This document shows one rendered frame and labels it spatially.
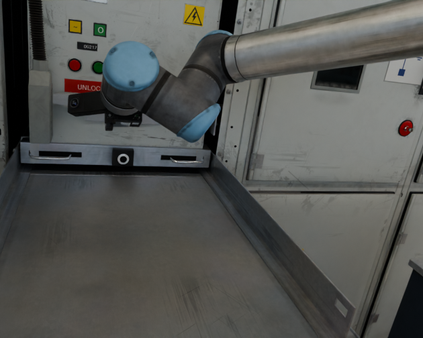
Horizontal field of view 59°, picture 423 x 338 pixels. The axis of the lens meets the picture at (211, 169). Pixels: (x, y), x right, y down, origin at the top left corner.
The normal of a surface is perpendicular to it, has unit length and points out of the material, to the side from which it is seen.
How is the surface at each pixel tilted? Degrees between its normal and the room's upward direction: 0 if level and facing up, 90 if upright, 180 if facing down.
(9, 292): 0
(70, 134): 90
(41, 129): 90
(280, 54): 99
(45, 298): 0
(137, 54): 58
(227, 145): 90
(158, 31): 90
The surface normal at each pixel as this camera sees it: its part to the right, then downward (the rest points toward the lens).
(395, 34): -0.56, 0.44
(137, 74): 0.25, -0.20
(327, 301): -0.95, -0.02
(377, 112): 0.29, 0.36
